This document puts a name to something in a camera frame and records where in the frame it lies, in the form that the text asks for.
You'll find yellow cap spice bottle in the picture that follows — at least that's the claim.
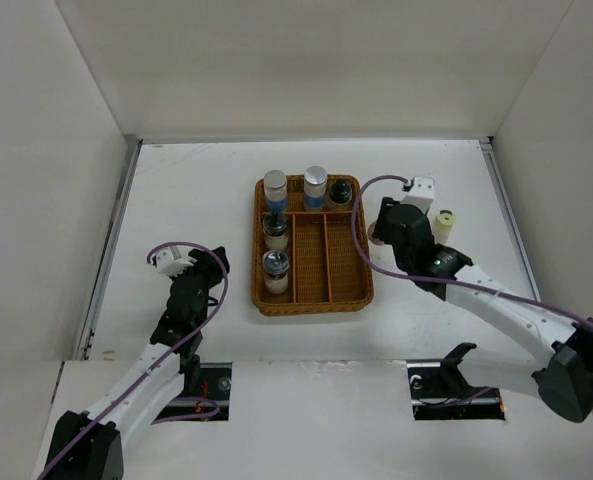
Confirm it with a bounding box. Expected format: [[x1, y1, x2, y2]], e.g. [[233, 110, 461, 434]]
[[432, 209, 456, 245]]

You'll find clear dome cap grinder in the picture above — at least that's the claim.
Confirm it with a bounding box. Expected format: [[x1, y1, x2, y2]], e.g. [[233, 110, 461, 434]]
[[262, 250, 290, 295]]

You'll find black cap spice bottle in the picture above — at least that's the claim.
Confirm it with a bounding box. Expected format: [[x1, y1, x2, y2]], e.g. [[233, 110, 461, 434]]
[[327, 179, 353, 211]]

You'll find black dome cap grinder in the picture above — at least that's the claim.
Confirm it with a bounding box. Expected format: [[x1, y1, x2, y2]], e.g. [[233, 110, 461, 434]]
[[262, 212, 289, 251]]

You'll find blue label silver cap jar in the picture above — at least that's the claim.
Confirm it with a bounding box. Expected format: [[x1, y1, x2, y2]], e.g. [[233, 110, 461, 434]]
[[263, 170, 288, 212]]

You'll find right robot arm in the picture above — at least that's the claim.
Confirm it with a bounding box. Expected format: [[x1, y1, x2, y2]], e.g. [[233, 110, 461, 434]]
[[374, 197, 593, 423]]

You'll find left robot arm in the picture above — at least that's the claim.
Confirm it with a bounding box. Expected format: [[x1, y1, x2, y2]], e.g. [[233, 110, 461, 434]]
[[38, 242, 230, 479]]

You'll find brown wicker divided tray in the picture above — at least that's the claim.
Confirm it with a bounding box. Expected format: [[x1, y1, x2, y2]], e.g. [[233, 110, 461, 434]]
[[251, 175, 374, 316]]

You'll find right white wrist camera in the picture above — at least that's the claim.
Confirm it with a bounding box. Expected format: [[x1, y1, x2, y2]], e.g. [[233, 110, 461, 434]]
[[402, 176, 435, 214]]

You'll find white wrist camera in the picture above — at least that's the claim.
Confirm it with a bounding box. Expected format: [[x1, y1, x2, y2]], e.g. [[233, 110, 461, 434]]
[[150, 246, 193, 278], [402, 176, 435, 214]]

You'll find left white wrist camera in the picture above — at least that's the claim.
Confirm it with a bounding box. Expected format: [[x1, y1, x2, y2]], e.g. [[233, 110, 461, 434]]
[[150, 246, 193, 278]]

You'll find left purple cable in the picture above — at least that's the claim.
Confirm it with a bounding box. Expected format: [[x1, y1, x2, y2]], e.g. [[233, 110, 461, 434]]
[[38, 241, 230, 480]]

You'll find purple cable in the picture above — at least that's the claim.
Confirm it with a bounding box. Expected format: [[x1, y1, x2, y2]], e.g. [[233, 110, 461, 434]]
[[350, 174, 593, 401], [38, 241, 230, 480]]

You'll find left base mount slot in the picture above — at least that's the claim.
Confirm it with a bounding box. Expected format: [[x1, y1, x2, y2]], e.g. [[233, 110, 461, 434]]
[[154, 363, 233, 423]]

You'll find base mount slot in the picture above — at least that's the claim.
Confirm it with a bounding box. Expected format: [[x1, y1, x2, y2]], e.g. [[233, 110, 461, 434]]
[[406, 343, 506, 421], [154, 363, 233, 423]]

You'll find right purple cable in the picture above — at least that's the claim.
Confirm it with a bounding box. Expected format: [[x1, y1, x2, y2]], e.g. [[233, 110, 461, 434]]
[[350, 174, 593, 401]]

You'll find right base mount slot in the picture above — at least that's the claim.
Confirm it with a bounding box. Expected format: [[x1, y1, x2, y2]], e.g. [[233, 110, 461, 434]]
[[406, 343, 506, 421]]

